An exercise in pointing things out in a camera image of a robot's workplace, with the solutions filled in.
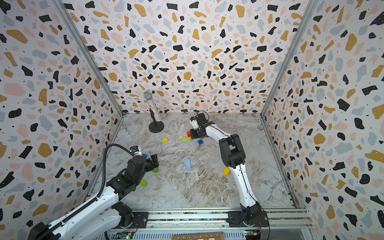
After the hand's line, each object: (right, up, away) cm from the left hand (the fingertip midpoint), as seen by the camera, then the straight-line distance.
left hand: (150, 155), depth 81 cm
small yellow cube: (+2, +6, +24) cm, 25 cm away
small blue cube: (+27, +5, +25) cm, 37 cm away
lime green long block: (+17, +7, +26) cm, 32 cm away
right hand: (+19, +12, +24) cm, 33 cm away
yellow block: (+43, -11, +8) cm, 45 cm away
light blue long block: (+20, -8, +12) cm, 24 cm away
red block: (+19, +11, +27) cm, 35 cm away
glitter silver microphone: (-3, +34, +6) cm, 35 cm away
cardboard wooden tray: (+33, -34, -14) cm, 50 cm away
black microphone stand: (-6, +16, +30) cm, 35 cm away
